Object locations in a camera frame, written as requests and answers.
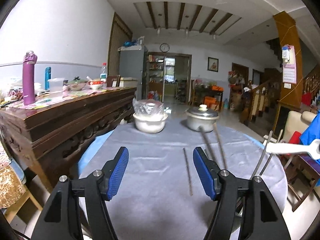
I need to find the dark chopstick three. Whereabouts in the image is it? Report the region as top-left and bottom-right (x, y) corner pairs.
(250, 130), (273, 180)

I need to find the dark chopstick two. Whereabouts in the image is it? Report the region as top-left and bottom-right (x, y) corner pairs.
(213, 122), (227, 170)

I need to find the carved dark wood sideboard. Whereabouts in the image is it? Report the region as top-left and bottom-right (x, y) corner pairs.
(1, 87), (136, 191)

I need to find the grey table cloth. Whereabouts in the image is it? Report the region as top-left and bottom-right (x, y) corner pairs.
(80, 119), (287, 239)

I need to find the aluminium pot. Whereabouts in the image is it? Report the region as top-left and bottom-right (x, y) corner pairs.
(187, 115), (219, 133)

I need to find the aluminium pot lid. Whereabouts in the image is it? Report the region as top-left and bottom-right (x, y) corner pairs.
(185, 105), (219, 120)

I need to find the white ceramic pot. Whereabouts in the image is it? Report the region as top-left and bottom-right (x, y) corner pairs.
(133, 113), (168, 134)

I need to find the clear plastic bag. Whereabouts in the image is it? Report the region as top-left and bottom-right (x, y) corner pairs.
(132, 98), (164, 115)

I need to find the clear plastic bottle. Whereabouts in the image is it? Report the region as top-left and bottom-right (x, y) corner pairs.
(100, 62), (107, 82)

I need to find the blue water bottle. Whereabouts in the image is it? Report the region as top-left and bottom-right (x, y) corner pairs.
(44, 67), (52, 90)

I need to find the purple thermos bottle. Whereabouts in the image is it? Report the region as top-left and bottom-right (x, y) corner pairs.
(22, 51), (37, 105)

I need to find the grey refrigerator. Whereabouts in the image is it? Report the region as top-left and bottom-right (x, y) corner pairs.
(118, 45), (148, 100)

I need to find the wall calendar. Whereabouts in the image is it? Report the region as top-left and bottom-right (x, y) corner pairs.
(282, 45), (297, 84)

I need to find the framed wall picture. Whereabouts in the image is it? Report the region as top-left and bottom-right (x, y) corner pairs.
(207, 57), (219, 72)

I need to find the round wall clock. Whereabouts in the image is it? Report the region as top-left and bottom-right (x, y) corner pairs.
(159, 43), (170, 53)

